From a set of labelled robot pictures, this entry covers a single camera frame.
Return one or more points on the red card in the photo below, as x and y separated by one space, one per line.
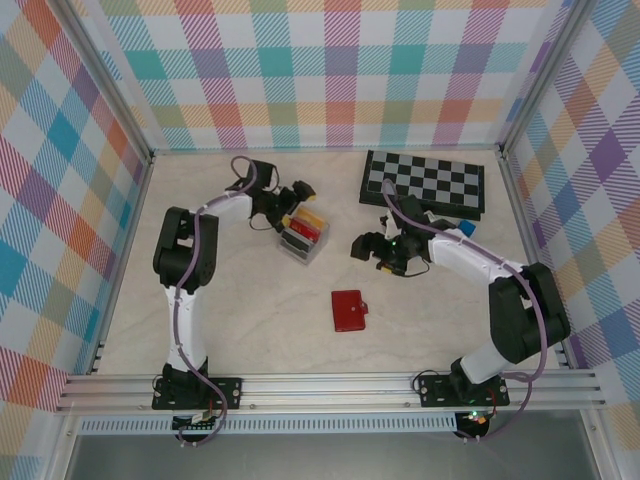
306 229

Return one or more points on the grey striped card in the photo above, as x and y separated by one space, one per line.
296 243

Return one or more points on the yellow card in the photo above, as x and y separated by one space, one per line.
314 216

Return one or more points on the clear plastic card box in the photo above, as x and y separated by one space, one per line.
320 245

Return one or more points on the red leather card holder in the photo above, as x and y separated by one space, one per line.
347 312

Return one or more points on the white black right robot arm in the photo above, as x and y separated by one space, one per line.
460 262

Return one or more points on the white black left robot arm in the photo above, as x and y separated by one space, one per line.
192 330

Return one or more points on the small blue cube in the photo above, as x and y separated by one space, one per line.
468 228

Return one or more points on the black grey folding chessboard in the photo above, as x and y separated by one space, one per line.
425 175

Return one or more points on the aluminium right side rail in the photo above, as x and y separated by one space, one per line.
527 225

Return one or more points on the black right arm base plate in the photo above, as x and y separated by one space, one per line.
432 390

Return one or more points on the aluminium mounting rail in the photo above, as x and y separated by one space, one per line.
325 390

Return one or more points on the aluminium left side rail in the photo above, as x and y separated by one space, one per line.
121 260

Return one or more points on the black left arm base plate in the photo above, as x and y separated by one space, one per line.
230 392

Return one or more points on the aluminium left frame post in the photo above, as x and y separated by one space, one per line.
116 82

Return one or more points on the aluminium frame post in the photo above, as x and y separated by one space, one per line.
543 75
116 82

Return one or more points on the aluminium right frame post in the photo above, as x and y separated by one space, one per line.
543 75

